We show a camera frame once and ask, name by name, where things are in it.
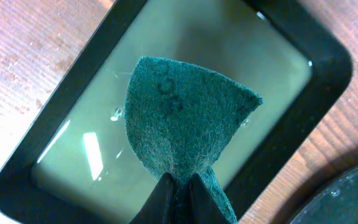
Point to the rectangular black tray green liquid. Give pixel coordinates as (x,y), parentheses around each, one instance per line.
(75,163)

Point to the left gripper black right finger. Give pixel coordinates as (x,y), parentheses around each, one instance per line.
(203,208)

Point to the yellow green sponge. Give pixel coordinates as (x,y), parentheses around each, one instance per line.
(179,117)

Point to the round black tray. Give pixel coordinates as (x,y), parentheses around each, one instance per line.
(336,203)

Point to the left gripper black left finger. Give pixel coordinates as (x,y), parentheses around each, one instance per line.
(158,208)

